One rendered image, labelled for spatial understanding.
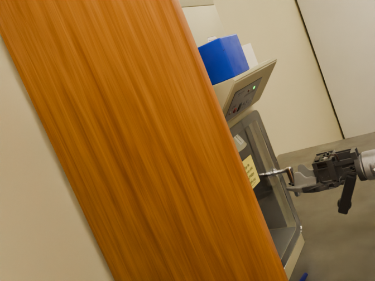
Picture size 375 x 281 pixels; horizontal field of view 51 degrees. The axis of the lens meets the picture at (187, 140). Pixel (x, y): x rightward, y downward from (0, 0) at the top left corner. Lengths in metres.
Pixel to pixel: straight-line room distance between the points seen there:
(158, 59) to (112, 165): 0.30
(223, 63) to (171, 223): 0.39
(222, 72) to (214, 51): 0.05
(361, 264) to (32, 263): 0.82
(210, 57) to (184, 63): 0.11
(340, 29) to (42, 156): 3.22
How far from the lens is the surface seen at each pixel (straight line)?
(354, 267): 1.14
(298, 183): 1.13
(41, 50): 1.03
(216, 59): 0.87
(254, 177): 1.04
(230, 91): 0.84
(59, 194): 1.11
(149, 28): 0.81
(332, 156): 1.10
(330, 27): 3.93
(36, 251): 1.06
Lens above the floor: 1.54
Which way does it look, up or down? 8 degrees down
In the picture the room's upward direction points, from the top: 22 degrees counter-clockwise
